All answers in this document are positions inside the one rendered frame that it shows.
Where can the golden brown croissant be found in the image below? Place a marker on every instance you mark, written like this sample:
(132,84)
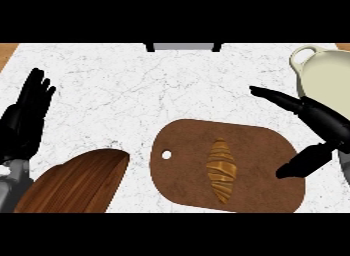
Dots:
(222,170)

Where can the brown wooden cutting board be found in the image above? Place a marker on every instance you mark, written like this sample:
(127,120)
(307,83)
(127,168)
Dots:
(260,173)

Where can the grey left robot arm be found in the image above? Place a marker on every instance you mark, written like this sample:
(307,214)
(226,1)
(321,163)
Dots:
(5,190)

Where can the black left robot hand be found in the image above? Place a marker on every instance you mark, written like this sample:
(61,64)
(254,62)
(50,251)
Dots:
(21,123)

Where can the grey and black appliance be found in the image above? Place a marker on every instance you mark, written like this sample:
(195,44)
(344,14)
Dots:
(183,46)

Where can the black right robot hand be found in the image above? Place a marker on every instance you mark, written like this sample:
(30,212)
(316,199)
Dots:
(330,123)

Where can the striped brown wooden board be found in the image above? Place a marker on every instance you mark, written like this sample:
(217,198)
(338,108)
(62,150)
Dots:
(79,183)

